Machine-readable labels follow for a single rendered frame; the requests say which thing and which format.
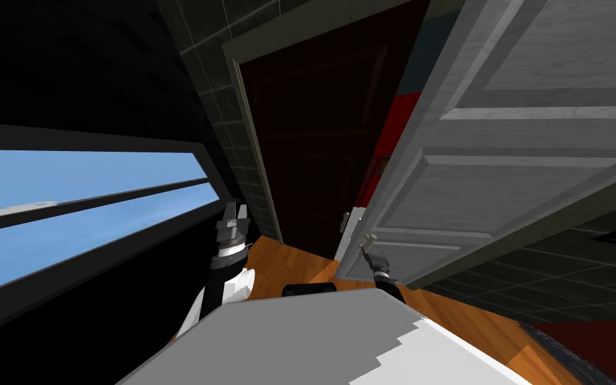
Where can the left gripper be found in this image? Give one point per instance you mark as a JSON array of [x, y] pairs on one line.
[[230, 233]]

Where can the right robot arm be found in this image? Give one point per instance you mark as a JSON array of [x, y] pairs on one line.
[[391, 289]]

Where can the grey panelled door leaf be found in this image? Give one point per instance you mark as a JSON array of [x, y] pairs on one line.
[[500, 160]]

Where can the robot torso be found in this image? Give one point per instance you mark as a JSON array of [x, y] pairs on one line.
[[297, 342]]

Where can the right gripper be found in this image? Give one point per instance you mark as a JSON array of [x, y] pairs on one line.
[[380, 264]]

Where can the black framed window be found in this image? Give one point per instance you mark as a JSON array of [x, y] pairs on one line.
[[73, 214]]

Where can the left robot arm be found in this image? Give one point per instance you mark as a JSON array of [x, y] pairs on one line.
[[213, 291]]

